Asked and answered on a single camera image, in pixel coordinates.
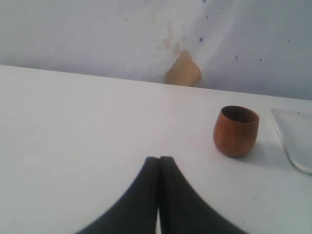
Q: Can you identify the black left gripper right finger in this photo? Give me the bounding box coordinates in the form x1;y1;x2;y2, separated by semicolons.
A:
158;156;244;234

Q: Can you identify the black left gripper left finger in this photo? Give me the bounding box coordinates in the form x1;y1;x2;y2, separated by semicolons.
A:
78;157;160;234

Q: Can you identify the brown wooden cup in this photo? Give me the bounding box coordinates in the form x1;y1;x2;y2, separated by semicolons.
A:
213;105;259;157

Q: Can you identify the white rectangular tray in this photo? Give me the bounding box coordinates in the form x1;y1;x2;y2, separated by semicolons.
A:
269;109;312;174

